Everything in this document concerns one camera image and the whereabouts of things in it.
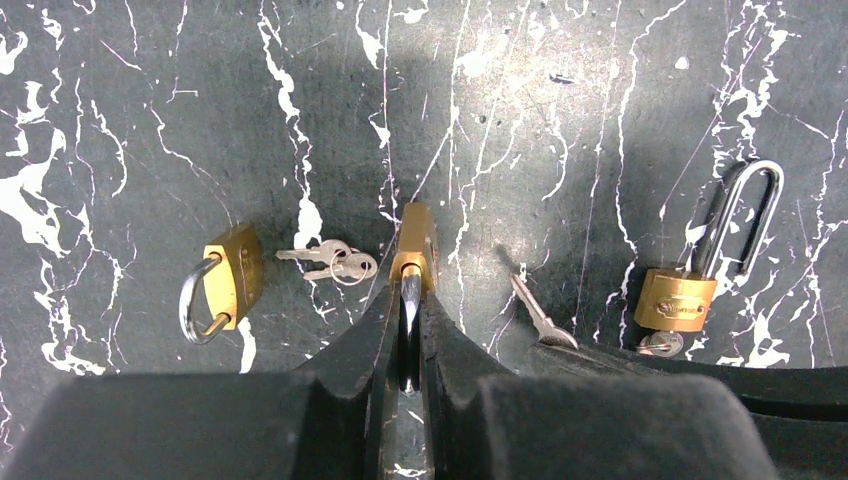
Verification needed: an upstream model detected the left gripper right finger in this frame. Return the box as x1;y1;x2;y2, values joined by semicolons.
420;295;779;479

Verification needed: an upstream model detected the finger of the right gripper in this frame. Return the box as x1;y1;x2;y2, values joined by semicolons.
523;344;847;479

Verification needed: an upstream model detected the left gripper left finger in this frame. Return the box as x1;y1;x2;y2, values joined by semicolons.
4;286;401;479

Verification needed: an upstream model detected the single silver key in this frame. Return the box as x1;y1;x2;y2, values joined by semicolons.
510;274;579;350

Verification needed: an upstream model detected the silver key pair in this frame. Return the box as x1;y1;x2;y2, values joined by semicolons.
275;239;378;287

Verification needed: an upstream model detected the small brass padlock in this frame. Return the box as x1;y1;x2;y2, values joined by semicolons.
634;159;785;358
178;223;264;345

